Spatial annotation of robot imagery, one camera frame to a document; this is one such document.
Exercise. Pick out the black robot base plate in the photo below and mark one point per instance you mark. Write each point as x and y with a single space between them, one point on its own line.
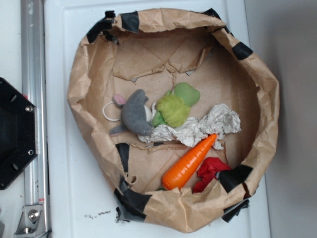
17 133

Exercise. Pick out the green plush toy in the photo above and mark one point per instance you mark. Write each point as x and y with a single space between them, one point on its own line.
174 107

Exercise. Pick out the crumpled white paper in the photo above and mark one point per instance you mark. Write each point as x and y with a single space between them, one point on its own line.
220 120

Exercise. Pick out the aluminum extrusion rail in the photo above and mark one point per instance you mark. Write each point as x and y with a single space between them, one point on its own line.
36 174

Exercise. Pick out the brown paper bag basket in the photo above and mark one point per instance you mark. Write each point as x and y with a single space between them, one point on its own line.
154 50

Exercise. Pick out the red crumpled cloth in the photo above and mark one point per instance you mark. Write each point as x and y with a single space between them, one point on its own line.
207 172

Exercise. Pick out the metal corner bracket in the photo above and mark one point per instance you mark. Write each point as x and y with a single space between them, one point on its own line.
32 222

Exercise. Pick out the orange plastic carrot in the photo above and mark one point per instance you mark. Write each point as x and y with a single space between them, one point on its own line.
180 173

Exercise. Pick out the gray plush mouse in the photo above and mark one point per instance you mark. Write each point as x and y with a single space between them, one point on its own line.
135 115

